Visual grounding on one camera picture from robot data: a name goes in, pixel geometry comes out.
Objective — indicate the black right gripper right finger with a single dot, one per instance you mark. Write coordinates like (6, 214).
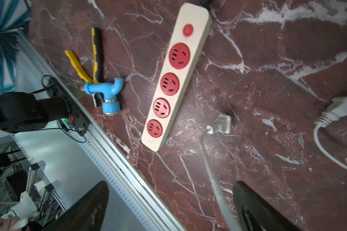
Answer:
(255, 213)

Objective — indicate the yellow black pliers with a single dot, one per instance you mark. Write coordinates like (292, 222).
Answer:
(97, 57)

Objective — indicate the aluminium front rail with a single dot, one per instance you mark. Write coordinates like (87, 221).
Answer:
(74, 165)

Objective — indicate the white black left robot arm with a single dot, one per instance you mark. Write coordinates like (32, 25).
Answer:
(22, 112)

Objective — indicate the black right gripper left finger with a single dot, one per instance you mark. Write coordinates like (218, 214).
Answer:
(85, 215)

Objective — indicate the blue plastic pipe fitting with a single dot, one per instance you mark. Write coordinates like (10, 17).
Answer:
(105, 95)

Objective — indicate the beige red power strip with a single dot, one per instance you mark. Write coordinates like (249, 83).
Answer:
(190, 32)

